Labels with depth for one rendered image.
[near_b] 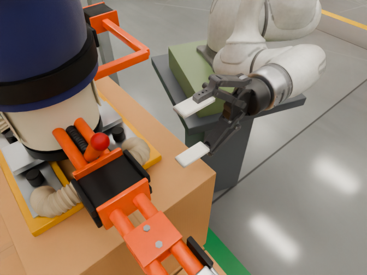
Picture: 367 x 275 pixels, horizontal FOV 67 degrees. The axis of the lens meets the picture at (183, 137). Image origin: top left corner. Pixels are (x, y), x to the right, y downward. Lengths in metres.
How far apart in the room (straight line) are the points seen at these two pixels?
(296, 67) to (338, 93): 2.03
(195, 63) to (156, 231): 0.84
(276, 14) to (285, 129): 1.22
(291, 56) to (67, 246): 0.59
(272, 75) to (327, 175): 1.43
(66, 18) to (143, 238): 0.32
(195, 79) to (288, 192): 1.02
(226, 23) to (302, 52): 0.41
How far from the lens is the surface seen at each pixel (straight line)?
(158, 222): 0.40
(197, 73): 1.08
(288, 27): 1.09
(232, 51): 0.75
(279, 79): 0.61
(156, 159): 0.62
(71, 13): 0.47
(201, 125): 1.00
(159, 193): 0.59
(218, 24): 1.04
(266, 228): 1.66
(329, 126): 2.30
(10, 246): 1.12
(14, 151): 0.68
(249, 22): 0.76
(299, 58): 0.66
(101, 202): 0.42
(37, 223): 0.59
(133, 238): 0.39
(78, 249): 0.57
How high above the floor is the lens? 1.45
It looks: 48 degrees down
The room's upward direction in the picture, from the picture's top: straight up
